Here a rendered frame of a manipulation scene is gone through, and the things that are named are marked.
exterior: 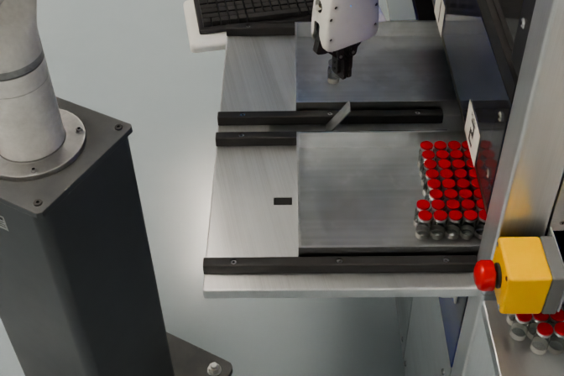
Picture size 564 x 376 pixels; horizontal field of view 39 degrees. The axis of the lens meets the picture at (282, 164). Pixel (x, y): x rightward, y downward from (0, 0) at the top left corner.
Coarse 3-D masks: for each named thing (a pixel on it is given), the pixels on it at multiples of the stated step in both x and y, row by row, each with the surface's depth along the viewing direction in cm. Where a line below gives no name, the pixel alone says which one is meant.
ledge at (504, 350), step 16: (496, 304) 113; (496, 320) 111; (496, 336) 109; (496, 352) 107; (512, 352) 107; (528, 352) 107; (496, 368) 106; (512, 368) 105; (528, 368) 105; (544, 368) 105; (560, 368) 105
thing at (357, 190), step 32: (320, 160) 135; (352, 160) 135; (384, 160) 135; (416, 160) 135; (320, 192) 129; (352, 192) 129; (384, 192) 129; (416, 192) 129; (320, 224) 124; (352, 224) 124; (384, 224) 124; (320, 256) 118
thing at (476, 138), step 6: (468, 108) 120; (468, 114) 120; (468, 120) 120; (474, 120) 116; (468, 126) 120; (474, 126) 116; (468, 132) 120; (474, 132) 116; (474, 138) 116; (468, 144) 120; (474, 144) 117; (474, 150) 117; (474, 156) 117; (474, 162) 117
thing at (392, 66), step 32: (384, 32) 162; (416, 32) 162; (320, 64) 155; (352, 64) 155; (384, 64) 155; (416, 64) 155; (320, 96) 148; (352, 96) 148; (384, 96) 148; (416, 96) 147; (448, 96) 147
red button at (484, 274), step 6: (480, 264) 101; (486, 264) 101; (492, 264) 101; (474, 270) 102; (480, 270) 100; (486, 270) 100; (492, 270) 100; (474, 276) 102; (480, 276) 100; (486, 276) 100; (492, 276) 100; (474, 282) 102; (480, 282) 100; (486, 282) 100; (492, 282) 100; (480, 288) 101; (486, 288) 100; (492, 288) 100
